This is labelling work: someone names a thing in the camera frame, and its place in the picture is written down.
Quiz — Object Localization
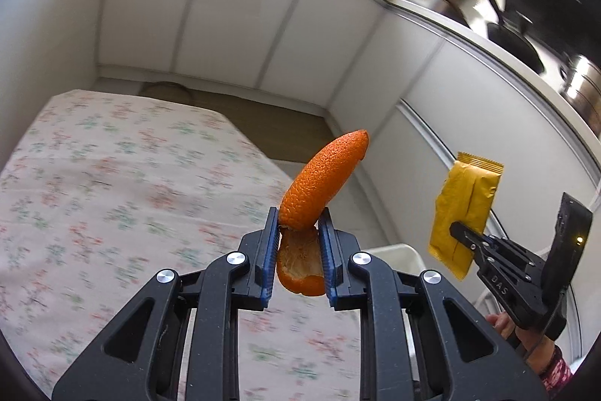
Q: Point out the yellow snack wrapper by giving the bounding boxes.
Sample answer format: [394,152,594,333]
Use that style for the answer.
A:
[428,151,504,281]

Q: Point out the orange peel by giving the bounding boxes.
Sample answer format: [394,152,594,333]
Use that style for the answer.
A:
[276,129,370,296]

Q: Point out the white plastic trash bin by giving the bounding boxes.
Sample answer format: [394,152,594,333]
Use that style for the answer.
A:
[366,243,426,286]

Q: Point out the white kitchen cabinets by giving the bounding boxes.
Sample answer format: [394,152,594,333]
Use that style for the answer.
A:
[0,0,601,336]

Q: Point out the person's right hand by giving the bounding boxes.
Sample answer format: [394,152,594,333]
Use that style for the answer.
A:
[486,312,555,375]

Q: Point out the floral tablecloth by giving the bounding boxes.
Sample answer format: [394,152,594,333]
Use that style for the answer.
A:
[0,88,363,401]

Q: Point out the steel pot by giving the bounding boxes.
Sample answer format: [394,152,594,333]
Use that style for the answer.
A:
[559,54,601,136]

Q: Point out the black frying pan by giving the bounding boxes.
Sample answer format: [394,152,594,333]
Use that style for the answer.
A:
[486,0,545,75]

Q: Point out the brown floor mat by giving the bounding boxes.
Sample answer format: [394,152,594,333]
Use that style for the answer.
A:
[139,82,334,163]

